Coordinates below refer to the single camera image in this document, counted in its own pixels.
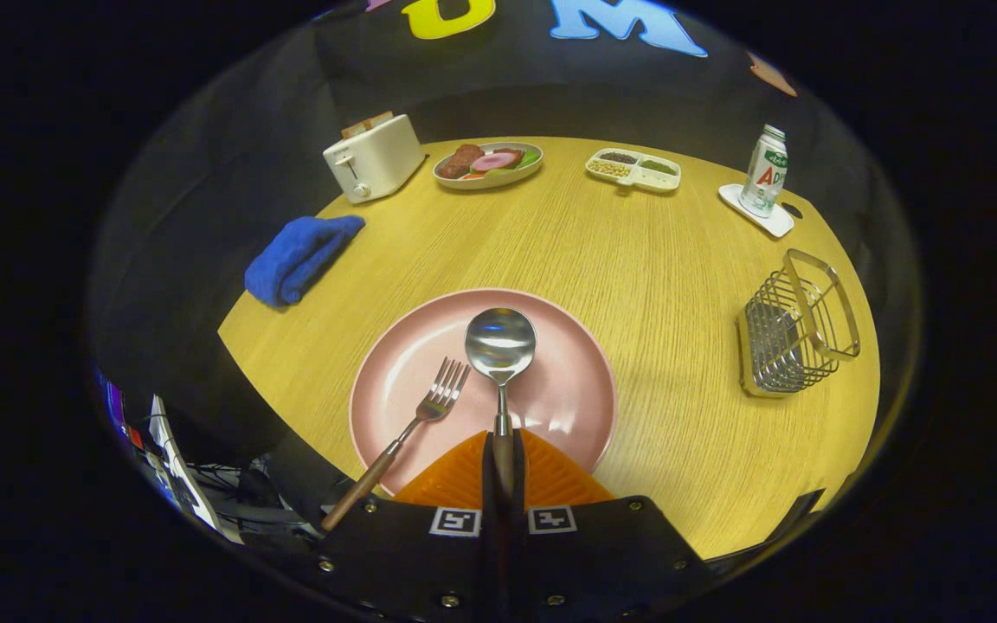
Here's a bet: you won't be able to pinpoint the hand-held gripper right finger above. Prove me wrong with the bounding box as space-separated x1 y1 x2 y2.
503 430 716 623

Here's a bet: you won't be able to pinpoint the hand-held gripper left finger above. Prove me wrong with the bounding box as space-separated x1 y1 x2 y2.
317 430 504 623

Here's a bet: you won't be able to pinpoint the metal fork wooden handle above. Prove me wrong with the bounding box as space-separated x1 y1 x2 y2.
320 357 472 532

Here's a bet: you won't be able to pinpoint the metal spoon wooden handle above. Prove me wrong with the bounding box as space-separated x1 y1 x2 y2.
464 307 538 504

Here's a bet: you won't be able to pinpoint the pink round plate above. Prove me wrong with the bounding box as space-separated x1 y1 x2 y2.
349 288 619 498

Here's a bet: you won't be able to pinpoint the white flat panel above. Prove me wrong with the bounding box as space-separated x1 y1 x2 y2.
148 394 244 546

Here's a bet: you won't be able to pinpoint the blue folded towel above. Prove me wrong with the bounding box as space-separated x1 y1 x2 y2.
244 215 366 308

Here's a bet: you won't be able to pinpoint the white square coaster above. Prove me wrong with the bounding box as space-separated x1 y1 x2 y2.
718 183 795 239

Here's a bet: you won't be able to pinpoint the white divided bean dish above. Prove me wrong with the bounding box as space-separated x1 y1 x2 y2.
585 148 682 193

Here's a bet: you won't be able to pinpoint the oval grey food plate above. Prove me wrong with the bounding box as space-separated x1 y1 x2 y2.
433 142 544 190

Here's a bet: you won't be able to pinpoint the white toaster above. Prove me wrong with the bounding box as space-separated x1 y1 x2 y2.
323 113 427 205

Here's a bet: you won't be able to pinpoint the brown meat piece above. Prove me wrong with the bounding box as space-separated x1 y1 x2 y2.
438 144 486 179

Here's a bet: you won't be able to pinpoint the white bottle green label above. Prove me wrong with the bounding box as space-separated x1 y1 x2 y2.
738 124 789 218

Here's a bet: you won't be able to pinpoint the toast slices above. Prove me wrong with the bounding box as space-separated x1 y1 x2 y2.
341 111 396 138

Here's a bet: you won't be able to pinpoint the black backdrop cloth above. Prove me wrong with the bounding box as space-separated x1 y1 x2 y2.
87 0 923 485

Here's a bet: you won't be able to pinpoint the tangle of black cables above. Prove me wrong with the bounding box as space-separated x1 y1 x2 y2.
196 463 326 542

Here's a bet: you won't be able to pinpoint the metal wire basket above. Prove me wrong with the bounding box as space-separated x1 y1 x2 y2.
736 249 861 399

